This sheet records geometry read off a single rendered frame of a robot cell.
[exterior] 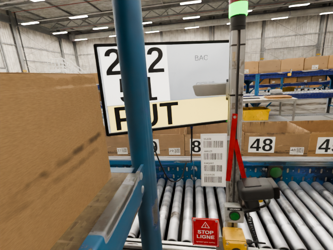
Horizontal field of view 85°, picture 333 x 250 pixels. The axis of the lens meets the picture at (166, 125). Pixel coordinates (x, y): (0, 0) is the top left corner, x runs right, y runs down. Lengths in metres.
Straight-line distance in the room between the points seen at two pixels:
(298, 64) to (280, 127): 4.79
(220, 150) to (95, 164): 0.52
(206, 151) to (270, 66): 5.54
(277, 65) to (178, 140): 5.16
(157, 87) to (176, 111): 0.11
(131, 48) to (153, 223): 0.20
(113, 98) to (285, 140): 1.10
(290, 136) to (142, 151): 1.25
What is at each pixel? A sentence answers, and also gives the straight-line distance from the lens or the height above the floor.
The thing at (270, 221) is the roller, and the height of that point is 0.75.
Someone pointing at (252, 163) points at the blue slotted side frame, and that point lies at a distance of 1.31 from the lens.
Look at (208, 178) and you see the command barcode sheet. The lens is 0.68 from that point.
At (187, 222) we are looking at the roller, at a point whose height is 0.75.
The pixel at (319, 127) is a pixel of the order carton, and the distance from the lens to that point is 1.80.
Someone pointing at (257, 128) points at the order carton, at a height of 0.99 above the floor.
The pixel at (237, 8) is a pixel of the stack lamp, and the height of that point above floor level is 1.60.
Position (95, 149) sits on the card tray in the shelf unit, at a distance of 0.17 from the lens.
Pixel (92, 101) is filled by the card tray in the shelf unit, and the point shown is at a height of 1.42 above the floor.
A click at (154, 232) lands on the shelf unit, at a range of 0.26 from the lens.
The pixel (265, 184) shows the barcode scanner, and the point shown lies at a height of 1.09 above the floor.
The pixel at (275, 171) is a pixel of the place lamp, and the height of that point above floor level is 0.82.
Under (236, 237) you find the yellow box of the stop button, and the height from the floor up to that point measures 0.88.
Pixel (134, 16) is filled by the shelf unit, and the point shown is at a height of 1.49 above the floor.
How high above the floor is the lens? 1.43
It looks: 15 degrees down
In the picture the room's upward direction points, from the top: 4 degrees counter-clockwise
